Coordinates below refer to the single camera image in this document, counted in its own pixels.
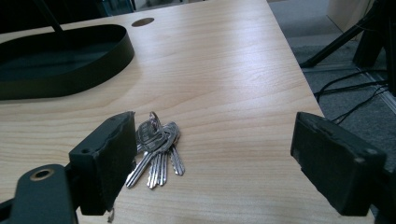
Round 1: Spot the black tripod stand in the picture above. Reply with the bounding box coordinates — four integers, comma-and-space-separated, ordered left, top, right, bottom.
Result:
299, 0, 396, 70

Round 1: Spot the black slanted rod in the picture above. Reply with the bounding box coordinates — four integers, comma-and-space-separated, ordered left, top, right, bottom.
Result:
32, 0, 65, 35

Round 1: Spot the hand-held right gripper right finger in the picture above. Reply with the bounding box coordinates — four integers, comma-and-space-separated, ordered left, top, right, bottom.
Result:
290, 111, 388, 217

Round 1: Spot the black oval tray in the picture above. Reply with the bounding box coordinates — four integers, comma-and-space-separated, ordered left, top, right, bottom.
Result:
0, 23, 135, 101

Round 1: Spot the round desk cable hole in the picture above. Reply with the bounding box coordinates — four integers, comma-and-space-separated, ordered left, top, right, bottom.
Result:
131, 17, 155, 28

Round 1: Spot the silver key bunch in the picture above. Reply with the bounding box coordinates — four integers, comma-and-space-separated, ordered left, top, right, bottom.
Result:
125, 111, 186, 189

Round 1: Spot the black floor cable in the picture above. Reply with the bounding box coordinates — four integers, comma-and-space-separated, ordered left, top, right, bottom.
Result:
331, 87, 390, 124
313, 69, 389, 102
314, 79, 389, 96

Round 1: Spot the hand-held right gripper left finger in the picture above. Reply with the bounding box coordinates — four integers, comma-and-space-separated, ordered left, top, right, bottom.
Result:
68, 111, 138, 217

